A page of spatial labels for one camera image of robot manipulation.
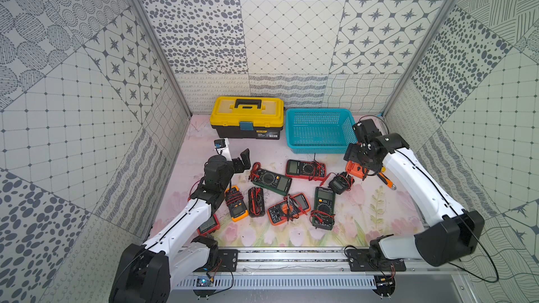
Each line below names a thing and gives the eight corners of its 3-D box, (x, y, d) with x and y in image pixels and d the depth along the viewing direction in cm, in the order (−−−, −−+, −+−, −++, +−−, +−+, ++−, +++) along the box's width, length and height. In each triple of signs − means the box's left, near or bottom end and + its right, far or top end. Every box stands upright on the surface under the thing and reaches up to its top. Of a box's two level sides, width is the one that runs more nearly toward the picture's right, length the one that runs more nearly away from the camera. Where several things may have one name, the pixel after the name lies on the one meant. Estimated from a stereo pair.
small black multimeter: (337, 199, 90) (339, 195, 87) (325, 185, 95) (327, 181, 91) (354, 186, 94) (357, 182, 91) (342, 173, 98) (344, 169, 95)
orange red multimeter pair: (275, 230, 82) (274, 227, 79) (265, 210, 87) (265, 206, 84) (311, 211, 87) (312, 207, 84) (300, 193, 92) (300, 188, 89)
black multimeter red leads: (247, 217, 85) (246, 213, 82) (249, 190, 93) (248, 186, 90) (264, 217, 85) (264, 213, 82) (265, 190, 93) (265, 186, 90)
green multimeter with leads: (308, 225, 83) (309, 223, 81) (313, 187, 94) (314, 184, 92) (332, 231, 82) (334, 229, 80) (335, 191, 92) (336, 189, 90)
